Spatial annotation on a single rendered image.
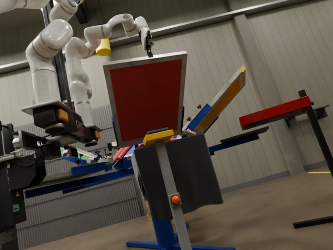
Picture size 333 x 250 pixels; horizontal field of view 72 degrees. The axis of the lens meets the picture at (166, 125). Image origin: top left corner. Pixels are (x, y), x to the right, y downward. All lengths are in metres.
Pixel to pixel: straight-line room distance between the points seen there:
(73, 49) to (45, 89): 0.61
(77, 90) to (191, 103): 4.73
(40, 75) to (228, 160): 5.23
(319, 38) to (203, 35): 3.20
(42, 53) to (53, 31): 0.10
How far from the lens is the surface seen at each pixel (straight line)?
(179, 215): 1.07
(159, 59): 1.62
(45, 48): 1.08
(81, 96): 1.47
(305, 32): 7.86
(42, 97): 1.03
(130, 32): 1.61
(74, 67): 1.56
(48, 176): 1.94
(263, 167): 6.15
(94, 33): 1.63
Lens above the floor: 0.76
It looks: 12 degrees up
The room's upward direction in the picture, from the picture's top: 15 degrees counter-clockwise
